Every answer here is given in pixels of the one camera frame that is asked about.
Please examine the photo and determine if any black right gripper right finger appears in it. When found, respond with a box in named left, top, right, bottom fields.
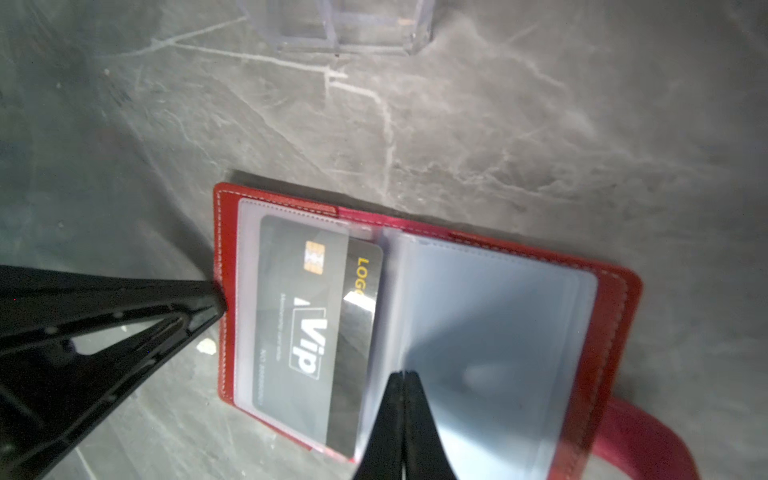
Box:
left=353, top=371, right=457, bottom=480

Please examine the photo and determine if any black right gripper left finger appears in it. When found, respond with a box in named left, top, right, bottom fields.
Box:
left=1, top=265, right=226, bottom=479

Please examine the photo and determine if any red leather card holder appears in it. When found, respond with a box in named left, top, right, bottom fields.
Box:
left=214, top=183, right=699, bottom=479

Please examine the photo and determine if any clear acrylic card stand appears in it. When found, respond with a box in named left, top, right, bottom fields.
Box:
left=238, top=0, right=435, bottom=55

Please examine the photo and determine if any black VIP credit card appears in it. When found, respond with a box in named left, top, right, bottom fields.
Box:
left=251, top=215, right=384, bottom=458

